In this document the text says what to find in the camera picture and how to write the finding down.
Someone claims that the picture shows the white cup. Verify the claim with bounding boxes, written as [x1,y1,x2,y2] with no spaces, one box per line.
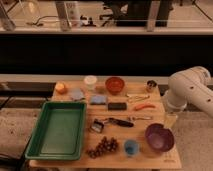
[84,75,97,90]

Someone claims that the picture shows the orange carrot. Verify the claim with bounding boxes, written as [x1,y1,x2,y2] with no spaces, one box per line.
[133,104,156,111]

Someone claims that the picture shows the black rectangular block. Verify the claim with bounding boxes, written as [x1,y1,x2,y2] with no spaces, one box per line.
[108,102,127,110]

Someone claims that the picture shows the blue sponge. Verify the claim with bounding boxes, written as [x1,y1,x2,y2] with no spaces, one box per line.
[90,95,107,105]

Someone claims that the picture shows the orange fruit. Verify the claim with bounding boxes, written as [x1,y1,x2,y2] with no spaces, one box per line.
[55,83,67,94]

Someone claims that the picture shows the wooden board table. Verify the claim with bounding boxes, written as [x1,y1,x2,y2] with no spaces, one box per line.
[28,81,182,170]

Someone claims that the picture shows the dark grape bunch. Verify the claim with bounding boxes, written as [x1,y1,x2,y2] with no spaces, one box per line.
[86,137,119,159]

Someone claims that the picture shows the blue plastic cup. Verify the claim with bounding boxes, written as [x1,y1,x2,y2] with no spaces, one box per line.
[124,139,139,157]

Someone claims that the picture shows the grey blue cloth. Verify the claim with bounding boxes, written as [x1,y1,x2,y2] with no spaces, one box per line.
[70,88,85,101]

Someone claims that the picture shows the small metal cup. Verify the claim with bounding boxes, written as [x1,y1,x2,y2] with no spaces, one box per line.
[146,80,157,93]

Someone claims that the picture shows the red bowl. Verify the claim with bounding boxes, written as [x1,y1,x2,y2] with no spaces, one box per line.
[105,77,125,95]

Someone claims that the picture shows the purple bowl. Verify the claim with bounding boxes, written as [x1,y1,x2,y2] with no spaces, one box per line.
[145,123,175,152]

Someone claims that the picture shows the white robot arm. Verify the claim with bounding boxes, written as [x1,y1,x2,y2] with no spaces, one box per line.
[162,66,213,118]

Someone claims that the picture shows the green plastic tray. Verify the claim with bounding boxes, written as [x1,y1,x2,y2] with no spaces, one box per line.
[25,102,87,161]

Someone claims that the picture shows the yellow green tongs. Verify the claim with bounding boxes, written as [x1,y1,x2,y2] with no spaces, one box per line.
[127,94,149,103]

